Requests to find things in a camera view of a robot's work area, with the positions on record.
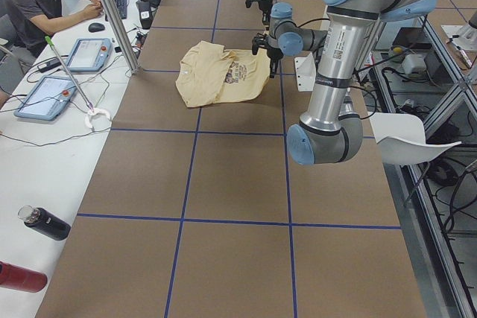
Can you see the aluminium frame post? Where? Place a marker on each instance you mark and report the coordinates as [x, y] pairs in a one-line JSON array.
[[121, 34]]

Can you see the red water bottle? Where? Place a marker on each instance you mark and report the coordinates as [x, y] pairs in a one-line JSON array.
[[20, 278]]

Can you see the white plastic chair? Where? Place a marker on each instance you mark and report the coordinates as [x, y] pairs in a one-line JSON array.
[[401, 139]]

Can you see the cream long sleeve shirt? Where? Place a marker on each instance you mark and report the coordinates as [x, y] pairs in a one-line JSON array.
[[212, 74]]

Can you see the black water bottle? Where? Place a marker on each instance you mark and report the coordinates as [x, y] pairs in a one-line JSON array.
[[44, 222]]

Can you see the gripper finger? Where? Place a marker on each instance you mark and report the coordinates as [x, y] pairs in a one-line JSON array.
[[266, 24], [274, 65]]

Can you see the upper blue teach pendant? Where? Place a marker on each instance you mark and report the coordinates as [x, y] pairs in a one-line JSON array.
[[89, 54]]

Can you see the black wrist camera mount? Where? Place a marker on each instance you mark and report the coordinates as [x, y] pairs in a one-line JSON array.
[[259, 41]]

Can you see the black computer mouse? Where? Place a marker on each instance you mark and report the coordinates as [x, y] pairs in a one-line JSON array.
[[96, 27]]

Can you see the metal rod green handle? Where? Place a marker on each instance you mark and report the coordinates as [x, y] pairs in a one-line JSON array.
[[68, 72]]

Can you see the blue teach pendant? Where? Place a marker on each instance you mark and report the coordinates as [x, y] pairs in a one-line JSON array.
[[47, 99], [89, 54]]

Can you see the lower blue teach pendant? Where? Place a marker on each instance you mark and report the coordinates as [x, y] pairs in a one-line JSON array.
[[47, 99]]

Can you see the person in grey shirt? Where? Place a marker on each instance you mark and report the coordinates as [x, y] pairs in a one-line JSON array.
[[34, 20]]

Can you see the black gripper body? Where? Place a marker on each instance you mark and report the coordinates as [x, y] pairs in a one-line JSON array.
[[264, 6], [275, 53]]

